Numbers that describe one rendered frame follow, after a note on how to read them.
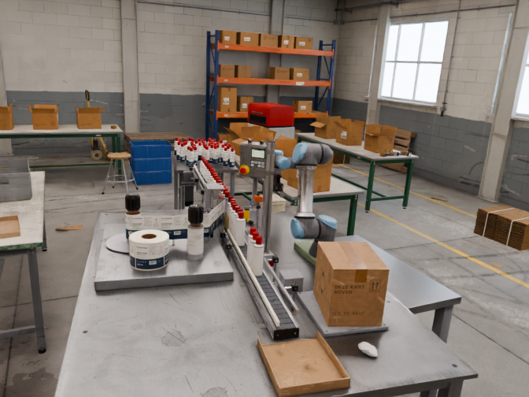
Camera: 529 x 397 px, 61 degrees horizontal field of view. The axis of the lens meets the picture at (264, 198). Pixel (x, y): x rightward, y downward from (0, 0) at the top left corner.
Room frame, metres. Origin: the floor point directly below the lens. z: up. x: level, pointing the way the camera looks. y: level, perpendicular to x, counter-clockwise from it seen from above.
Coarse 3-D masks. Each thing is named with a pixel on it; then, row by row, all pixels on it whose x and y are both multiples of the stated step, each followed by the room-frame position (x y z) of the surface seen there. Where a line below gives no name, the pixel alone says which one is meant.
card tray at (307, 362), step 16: (320, 336) 1.59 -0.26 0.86; (272, 352) 1.51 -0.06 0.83; (288, 352) 1.52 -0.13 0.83; (304, 352) 1.52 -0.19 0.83; (320, 352) 1.53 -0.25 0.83; (272, 368) 1.42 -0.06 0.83; (288, 368) 1.42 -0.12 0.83; (304, 368) 1.43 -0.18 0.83; (320, 368) 1.43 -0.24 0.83; (336, 368) 1.44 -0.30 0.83; (288, 384) 1.33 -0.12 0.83; (304, 384) 1.29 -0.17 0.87; (320, 384) 1.31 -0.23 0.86; (336, 384) 1.33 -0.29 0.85
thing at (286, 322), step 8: (240, 248) 2.42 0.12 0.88; (264, 280) 2.03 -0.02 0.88; (256, 288) 1.94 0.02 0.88; (264, 288) 1.95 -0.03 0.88; (272, 288) 1.95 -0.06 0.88; (272, 296) 1.87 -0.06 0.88; (264, 304) 1.80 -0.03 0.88; (272, 304) 1.80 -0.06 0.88; (280, 304) 1.81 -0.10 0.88; (280, 312) 1.74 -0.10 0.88; (272, 320) 1.67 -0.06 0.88; (280, 320) 1.67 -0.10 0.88; (288, 320) 1.68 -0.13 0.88; (280, 328) 1.61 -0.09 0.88; (288, 328) 1.61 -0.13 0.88
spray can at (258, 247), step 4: (256, 236) 2.09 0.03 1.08; (260, 236) 2.09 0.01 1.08; (256, 240) 2.08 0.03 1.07; (260, 240) 2.08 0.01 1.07; (256, 244) 2.08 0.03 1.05; (260, 244) 2.08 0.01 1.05; (256, 248) 2.07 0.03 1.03; (260, 248) 2.07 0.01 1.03; (256, 252) 2.07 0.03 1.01; (260, 252) 2.07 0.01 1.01; (256, 256) 2.07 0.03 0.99; (260, 256) 2.07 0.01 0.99; (256, 260) 2.07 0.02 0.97; (260, 260) 2.07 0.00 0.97; (256, 264) 2.07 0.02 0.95; (260, 264) 2.07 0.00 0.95; (256, 268) 2.07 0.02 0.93; (260, 268) 2.07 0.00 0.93; (256, 272) 2.07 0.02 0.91; (260, 272) 2.07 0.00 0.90
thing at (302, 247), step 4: (296, 244) 2.55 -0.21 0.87; (300, 244) 2.55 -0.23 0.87; (304, 244) 2.55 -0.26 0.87; (308, 244) 2.56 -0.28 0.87; (296, 248) 2.54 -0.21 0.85; (300, 248) 2.50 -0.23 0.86; (304, 248) 2.50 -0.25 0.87; (308, 248) 2.50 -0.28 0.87; (300, 252) 2.50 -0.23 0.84; (304, 252) 2.46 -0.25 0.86; (308, 252) 2.45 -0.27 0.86; (304, 256) 2.45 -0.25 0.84; (308, 256) 2.42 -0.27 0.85; (308, 260) 2.41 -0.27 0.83; (312, 260) 2.37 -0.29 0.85
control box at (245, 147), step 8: (240, 144) 2.52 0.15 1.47; (248, 144) 2.50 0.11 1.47; (256, 144) 2.50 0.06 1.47; (264, 144) 2.51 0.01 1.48; (240, 152) 2.52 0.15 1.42; (248, 152) 2.50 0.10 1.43; (240, 160) 2.51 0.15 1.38; (248, 160) 2.50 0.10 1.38; (256, 160) 2.48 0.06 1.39; (264, 160) 2.46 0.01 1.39; (240, 168) 2.51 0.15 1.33; (248, 168) 2.49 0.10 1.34; (256, 168) 2.48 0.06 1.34; (248, 176) 2.51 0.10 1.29; (256, 176) 2.48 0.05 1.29; (264, 176) 2.46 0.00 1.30
